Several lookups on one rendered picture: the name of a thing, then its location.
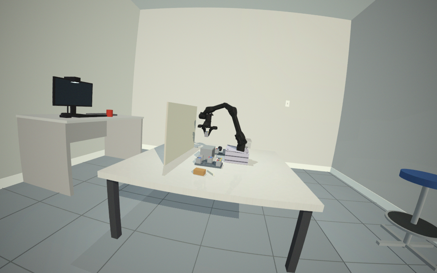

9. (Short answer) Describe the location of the cream flat panel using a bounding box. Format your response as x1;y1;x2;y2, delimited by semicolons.
163;102;197;165

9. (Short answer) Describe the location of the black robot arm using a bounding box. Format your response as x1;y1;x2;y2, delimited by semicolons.
198;103;247;152

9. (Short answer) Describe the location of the tan rectangular block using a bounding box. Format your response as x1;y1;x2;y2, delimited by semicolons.
193;168;206;176

